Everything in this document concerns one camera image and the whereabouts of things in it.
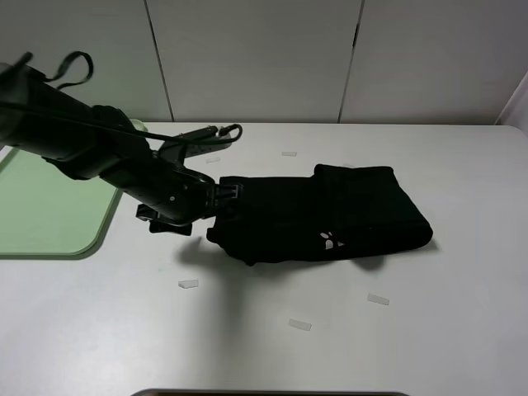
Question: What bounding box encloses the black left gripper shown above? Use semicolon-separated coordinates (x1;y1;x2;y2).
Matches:
204;184;242;215

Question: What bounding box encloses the black short sleeve t-shirt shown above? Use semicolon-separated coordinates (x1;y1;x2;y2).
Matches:
206;164;433;266

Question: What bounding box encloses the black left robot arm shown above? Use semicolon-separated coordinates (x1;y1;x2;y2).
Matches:
1;59;242;230

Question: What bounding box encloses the light green plastic tray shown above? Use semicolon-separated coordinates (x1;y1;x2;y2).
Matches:
0;119;146;262

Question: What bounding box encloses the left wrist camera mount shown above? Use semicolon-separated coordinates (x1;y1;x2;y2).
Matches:
135;204;192;236

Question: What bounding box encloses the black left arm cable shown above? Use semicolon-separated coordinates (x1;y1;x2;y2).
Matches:
0;51;243;145

